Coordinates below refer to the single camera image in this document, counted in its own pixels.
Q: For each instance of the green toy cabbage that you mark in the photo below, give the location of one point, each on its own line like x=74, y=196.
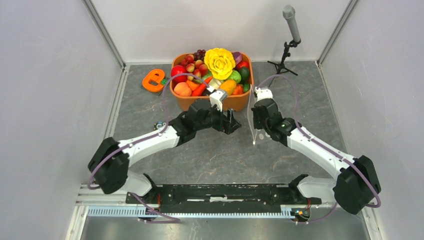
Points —
x=236, y=76

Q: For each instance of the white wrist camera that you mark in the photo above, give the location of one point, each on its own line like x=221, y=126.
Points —
x=217, y=99
x=262, y=93

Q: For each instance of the yellow toy flower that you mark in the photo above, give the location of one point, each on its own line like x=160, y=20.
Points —
x=220, y=62

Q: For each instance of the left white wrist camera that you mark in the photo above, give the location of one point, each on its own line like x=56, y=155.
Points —
x=217, y=99

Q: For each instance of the dark green toy avocado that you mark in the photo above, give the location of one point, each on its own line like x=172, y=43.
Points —
x=244, y=74

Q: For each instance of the black tripod stand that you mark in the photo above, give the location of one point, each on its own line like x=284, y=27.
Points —
x=280, y=67

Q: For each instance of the small blue robot toy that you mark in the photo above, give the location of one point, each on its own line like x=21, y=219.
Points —
x=158, y=125

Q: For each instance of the clear polka-dot zip bag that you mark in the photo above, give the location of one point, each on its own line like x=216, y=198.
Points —
x=258, y=135

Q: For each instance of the red toy chili pepper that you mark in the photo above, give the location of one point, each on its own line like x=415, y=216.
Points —
x=201, y=88

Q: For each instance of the orange toy bell pepper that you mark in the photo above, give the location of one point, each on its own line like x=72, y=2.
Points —
x=238, y=90

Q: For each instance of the yellow toy mango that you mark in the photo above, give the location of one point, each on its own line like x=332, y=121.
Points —
x=228, y=86

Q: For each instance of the toy peach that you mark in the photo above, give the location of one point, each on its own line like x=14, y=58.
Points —
x=182, y=89

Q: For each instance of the grey microphone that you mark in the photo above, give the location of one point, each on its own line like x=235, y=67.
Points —
x=288, y=13

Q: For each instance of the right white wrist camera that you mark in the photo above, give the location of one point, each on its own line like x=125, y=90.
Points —
x=262, y=93

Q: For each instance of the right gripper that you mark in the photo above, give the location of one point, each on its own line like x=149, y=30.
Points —
x=255, y=114

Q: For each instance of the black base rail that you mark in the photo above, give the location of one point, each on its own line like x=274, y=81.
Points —
x=225, y=198

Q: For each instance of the red toy apple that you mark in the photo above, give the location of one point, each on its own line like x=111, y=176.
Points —
x=178, y=70

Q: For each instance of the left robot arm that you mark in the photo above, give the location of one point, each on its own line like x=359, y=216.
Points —
x=109, y=166

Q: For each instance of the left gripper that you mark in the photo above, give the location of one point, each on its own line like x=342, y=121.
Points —
x=230, y=124

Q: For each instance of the dark toy grapes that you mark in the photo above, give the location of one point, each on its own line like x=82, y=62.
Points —
x=199, y=54

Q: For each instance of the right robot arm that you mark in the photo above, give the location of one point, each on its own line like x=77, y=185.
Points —
x=353, y=184

